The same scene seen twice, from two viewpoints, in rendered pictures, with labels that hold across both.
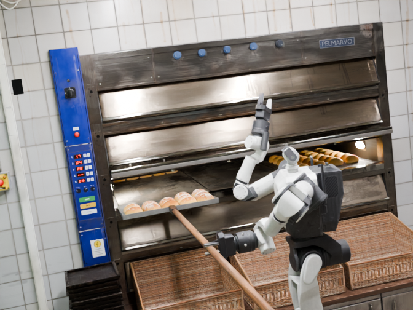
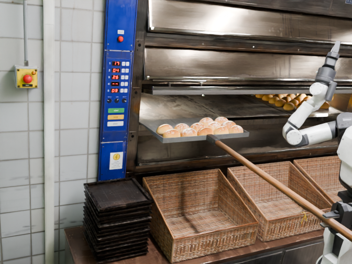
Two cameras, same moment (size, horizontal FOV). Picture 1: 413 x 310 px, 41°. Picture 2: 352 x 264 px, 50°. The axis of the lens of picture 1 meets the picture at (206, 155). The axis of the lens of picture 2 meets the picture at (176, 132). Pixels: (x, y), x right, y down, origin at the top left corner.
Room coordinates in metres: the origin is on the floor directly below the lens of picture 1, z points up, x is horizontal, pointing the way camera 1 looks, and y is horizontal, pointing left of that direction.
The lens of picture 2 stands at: (1.22, 0.90, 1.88)
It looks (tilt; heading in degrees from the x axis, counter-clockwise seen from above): 19 degrees down; 345
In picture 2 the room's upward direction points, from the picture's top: 7 degrees clockwise
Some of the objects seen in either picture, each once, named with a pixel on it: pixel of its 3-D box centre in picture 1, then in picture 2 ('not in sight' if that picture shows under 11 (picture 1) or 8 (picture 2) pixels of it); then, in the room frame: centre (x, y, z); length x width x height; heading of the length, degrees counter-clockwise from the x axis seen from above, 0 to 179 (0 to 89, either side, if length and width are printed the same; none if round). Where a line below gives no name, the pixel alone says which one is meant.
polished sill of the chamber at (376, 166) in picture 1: (255, 187); (259, 120); (3.48, -0.29, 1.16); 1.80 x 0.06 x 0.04; 103
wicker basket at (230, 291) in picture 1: (184, 287); (197, 210); (3.06, 0.22, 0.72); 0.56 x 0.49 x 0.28; 103
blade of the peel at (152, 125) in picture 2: (166, 202); (193, 126); (3.21, 0.27, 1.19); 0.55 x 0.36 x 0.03; 104
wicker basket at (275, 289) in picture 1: (283, 266); (277, 197); (3.20, -0.38, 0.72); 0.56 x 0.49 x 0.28; 103
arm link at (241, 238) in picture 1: (232, 244); (347, 216); (2.24, -0.06, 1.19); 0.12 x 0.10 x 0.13; 102
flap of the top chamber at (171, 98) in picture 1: (245, 87); (280, 25); (3.45, -0.29, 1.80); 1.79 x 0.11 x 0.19; 103
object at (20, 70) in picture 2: (0, 181); (26, 76); (3.08, 1.16, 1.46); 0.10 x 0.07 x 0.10; 103
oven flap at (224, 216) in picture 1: (259, 209); (257, 140); (3.45, -0.29, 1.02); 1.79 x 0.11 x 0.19; 103
